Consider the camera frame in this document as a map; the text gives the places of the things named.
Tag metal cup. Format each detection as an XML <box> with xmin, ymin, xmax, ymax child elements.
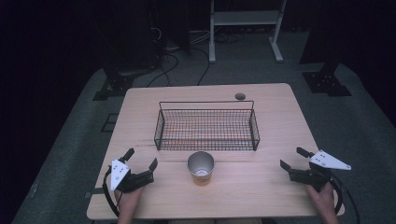
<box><xmin>187</xmin><ymin>150</ymin><xmax>216</xmax><ymax>187</ymax></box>

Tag person's right hand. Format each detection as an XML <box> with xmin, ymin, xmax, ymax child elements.
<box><xmin>304</xmin><ymin>181</ymin><xmax>336</xmax><ymax>217</ymax></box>

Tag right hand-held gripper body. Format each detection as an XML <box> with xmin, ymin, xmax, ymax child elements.
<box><xmin>289</xmin><ymin>149</ymin><xmax>352</xmax><ymax>192</ymax></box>

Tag person's left hand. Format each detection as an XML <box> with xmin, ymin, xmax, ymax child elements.
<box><xmin>113</xmin><ymin>185</ymin><xmax>145</xmax><ymax>217</ymax></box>

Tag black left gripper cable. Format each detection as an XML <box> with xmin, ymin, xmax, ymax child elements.
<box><xmin>102</xmin><ymin>167</ymin><xmax>123</xmax><ymax>218</ymax></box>

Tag black stand base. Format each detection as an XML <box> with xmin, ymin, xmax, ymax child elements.
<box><xmin>92</xmin><ymin>70</ymin><xmax>135</xmax><ymax>102</ymax></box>
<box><xmin>301</xmin><ymin>62</ymin><xmax>353</xmax><ymax>98</ymax></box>

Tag thin black right gripper cable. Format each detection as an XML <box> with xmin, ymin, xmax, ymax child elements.
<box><xmin>332</xmin><ymin>175</ymin><xmax>361</xmax><ymax>224</ymax></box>

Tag black floor cable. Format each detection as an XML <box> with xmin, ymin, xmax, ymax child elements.
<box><xmin>196</xmin><ymin>46</ymin><xmax>212</xmax><ymax>87</ymax></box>
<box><xmin>145</xmin><ymin>52</ymin><xmax>180</xmax><ymax>89</ymax></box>

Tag white metal stand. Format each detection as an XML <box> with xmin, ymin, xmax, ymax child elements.
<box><xmin>208</xmin><ymin>0</ymin><xmax>288</xmax><ymax>64</ymax></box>

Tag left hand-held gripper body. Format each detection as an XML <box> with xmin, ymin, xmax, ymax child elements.
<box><xmin>109</xmin><ymin>158</ymin><xmax>156</xmax><ymax>194</ymax></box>

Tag thick black right gripper cable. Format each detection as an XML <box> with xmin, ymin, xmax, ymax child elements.
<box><xmin>329</xmin><ymin>178</ymin><xmax>345</xmax><ymax>216</ymax></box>

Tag black wire basket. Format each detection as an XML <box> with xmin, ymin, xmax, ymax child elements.
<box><xmin>153</xmin><ymin>100</ymin><xmax>261</xmax><ymax>152</ymax></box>

